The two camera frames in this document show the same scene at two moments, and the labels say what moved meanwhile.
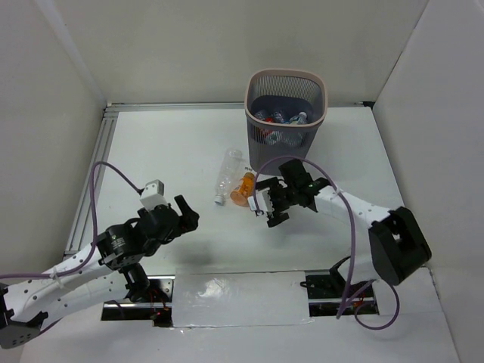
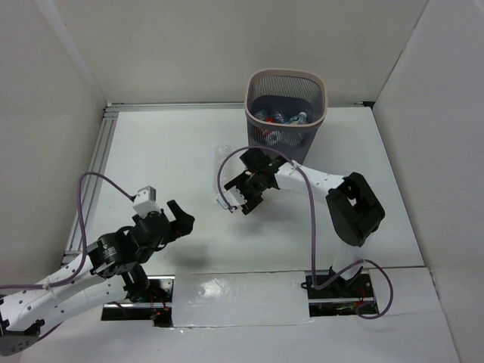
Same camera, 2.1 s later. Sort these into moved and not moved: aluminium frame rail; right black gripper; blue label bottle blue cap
Moved: right black gripper
Not moved: blue label bottle blue cap; aluminium frame rail
